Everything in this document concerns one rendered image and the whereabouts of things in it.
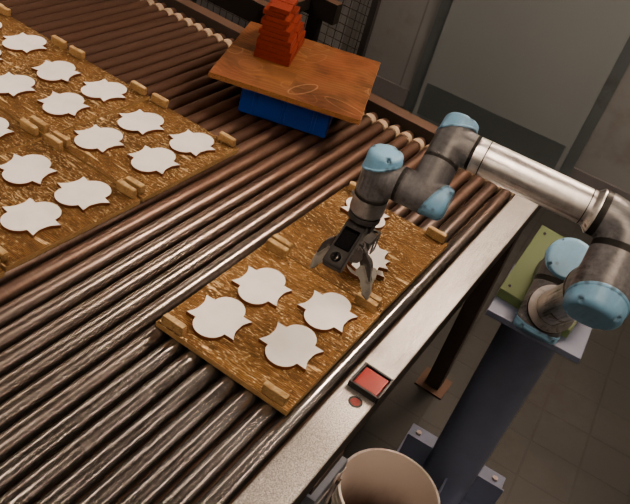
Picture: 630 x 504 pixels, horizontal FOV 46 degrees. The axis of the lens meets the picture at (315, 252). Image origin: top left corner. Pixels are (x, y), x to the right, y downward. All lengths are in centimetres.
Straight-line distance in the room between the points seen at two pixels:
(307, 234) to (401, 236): 28
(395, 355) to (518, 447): 136
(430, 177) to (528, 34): 321
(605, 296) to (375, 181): 49
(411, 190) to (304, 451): 55
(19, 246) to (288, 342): 64
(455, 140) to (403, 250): 58
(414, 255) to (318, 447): 71
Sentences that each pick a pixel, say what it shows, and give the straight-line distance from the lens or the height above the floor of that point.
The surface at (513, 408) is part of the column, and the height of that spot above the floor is 54.
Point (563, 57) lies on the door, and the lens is 464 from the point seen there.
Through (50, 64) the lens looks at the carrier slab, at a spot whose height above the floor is 95.
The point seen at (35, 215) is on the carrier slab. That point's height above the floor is 95.
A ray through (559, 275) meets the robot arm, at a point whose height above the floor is 111.
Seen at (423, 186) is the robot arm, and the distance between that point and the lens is 149.
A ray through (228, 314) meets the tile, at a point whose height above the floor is 95.
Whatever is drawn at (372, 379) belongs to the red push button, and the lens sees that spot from 166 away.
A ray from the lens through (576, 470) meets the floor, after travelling 310.
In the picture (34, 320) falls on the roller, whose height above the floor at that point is 92.
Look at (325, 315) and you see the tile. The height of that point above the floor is 95.
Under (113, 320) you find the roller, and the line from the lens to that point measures 166.
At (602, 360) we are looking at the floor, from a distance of 365.
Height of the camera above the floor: 209
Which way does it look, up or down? 37 degrees down
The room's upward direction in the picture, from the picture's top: 17 degrees clockwise
